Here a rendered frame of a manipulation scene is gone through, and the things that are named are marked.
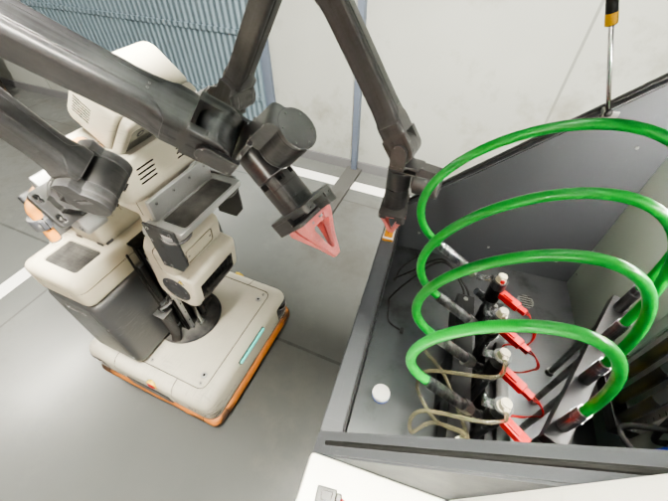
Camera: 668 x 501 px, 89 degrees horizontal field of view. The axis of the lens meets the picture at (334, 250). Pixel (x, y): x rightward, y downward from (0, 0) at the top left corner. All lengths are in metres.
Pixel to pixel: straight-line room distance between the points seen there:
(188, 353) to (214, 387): 0.20
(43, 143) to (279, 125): 0.39
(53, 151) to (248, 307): 1.13
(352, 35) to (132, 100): 0.44
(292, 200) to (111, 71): 0.25
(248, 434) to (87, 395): 0.79
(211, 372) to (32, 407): 0.92
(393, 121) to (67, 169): 0.59
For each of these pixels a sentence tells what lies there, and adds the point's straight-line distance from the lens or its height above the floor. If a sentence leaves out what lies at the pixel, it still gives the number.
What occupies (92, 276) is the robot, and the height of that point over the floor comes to 0.79.
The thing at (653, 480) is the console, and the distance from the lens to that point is 0.40.
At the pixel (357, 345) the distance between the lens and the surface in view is 0.75.
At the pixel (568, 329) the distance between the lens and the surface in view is 0.42.
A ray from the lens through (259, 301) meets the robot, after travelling 1.66.
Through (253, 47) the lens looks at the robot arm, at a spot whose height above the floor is 1.37.
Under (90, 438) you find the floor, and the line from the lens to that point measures 1.96.
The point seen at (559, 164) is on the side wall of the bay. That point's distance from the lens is 0.94.
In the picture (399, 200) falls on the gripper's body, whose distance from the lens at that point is 0.85.
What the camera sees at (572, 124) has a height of 1.41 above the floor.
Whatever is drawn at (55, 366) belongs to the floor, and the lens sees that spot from 2.24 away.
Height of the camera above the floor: 1.62
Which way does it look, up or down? 47 degrees down
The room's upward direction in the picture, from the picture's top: straight up
